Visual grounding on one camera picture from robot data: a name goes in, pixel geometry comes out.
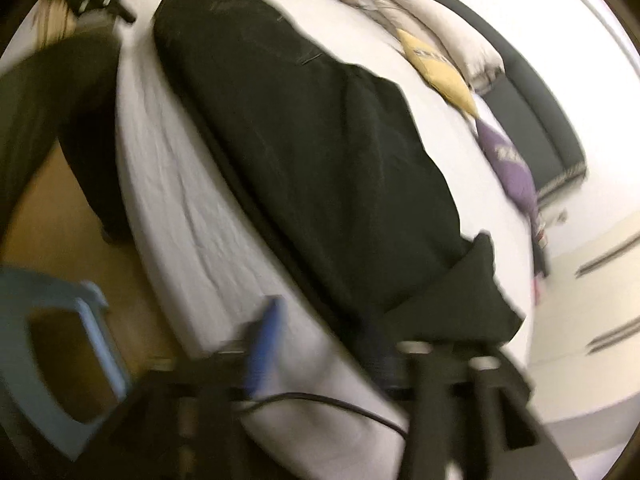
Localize black denim pants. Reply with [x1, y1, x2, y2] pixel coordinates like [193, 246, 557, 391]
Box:
[153, 0, 521, 349]

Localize white wardrobe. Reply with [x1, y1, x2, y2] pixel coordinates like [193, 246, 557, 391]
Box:
[528, 212, 639, 422]

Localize light blue plastic stool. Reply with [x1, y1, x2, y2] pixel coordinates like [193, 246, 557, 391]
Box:
[1, 266, 131, 460]

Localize purple cushion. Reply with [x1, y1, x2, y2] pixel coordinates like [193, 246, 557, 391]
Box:
[476, 118, 539, 222]

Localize dark grey headboard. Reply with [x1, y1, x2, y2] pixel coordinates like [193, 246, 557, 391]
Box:
[435, 0, 588, 204]

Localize yellow cushion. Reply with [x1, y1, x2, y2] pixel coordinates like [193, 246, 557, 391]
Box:
[397, 29, 478, 118]

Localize grey white folded duvet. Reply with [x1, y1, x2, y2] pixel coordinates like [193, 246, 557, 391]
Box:
[352, 0, 506, 94]

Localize black thin cable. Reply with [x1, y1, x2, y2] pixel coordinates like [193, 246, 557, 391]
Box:
[238, 391, 410, 441]

